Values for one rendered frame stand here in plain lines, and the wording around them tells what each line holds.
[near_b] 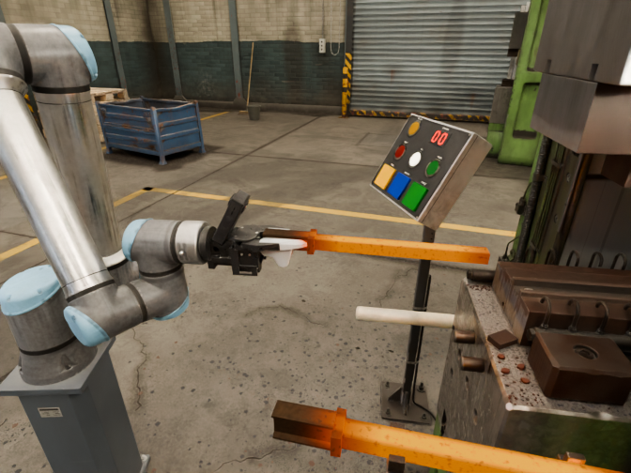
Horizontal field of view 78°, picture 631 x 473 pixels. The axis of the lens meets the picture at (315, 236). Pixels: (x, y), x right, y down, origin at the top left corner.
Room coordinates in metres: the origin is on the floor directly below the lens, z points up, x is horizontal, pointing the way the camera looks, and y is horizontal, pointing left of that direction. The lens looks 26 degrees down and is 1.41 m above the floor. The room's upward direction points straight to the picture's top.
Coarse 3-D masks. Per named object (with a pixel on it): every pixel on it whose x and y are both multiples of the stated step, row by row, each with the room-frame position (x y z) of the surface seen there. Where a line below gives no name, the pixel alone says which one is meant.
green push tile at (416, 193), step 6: (414, 186) 1.11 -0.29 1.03; (420, 186) 1.09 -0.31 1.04; (408, 192) 1.11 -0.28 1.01; (414, 192) 1.09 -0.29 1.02; (420, 192) 1.07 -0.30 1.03; (426, 192) 1.06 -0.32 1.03; (408, 198) 1.10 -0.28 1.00; (414, 198) 1.07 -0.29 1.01; (420, 198) 1.05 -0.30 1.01; (408, 204) 1.08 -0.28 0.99; (414, 204) 1.06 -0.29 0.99; (414, 210) 1.05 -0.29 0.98
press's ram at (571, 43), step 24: (552, 0) 0.78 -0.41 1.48; (576, 0) 0.69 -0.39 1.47; (600, 0) 0.61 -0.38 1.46; (624, 0) 0.55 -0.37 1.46; (552, 24) 0.76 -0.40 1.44; (576, 24) 0.66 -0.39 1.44; (600, 24) 0.59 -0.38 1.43; (624, 24) 0.53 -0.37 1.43; (552, 48) 0.73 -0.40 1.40; (576, 48) 0.64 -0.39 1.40; (600, 48) 0.57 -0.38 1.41; (624, 48) 0.52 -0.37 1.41; (552, 72) 0.71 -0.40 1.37; (576, 72) 0.62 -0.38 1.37; (600, 72) 0.55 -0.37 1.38; (624, 72) 0.51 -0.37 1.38
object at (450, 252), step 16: (304, 240) 0.68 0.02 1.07; (320, 240) 0.67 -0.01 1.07; (336, 240) 0.67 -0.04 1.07; (352, 240) 0.67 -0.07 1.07; (368, 240) 0.67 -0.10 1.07; (384, 240) 0.67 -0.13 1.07; (400, 240) 0.67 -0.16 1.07; (400, 256) 0.65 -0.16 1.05; (416, 256) 0.64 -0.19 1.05; (432, 256) 0.64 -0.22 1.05; (448, 256) 0.63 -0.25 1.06; (464, 256) 0.63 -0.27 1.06; (480, 256) 0.63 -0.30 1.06
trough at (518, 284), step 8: (520, 280) 0.64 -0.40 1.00; (520, 288) 0.63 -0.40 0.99; (536, 288) 0.63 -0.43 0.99; (544, 288) 0.63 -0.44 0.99; (552, 288) 0.63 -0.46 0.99; (560, 288) 0.63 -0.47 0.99; (568, 288) 0.63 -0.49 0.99; (576, 288) 0.63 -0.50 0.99; (584, 288) 0.63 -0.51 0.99; (592, 288) 0.62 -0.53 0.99; (600, 288) 0.62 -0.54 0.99; (608, 288) 0.62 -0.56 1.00; (616, 288) 0.62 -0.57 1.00; (624, 288) 0.62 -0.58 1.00; (616, 296) 0.61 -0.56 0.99; (624, 296) 0.61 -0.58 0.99
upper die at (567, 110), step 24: (552, 96) 0.68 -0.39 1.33; (576, 96) 0.60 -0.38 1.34; (600, 96) 0.55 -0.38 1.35; (624, 96) 0.55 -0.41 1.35; (552, 120) 0.66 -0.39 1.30; (576, 120) 0.58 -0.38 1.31; (600, 120) 0.55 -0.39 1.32; (624, 120) 0.55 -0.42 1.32; (576, 144) 0.56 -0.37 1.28; (600, 144) 0.55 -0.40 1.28; (624, 144) 0.55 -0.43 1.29
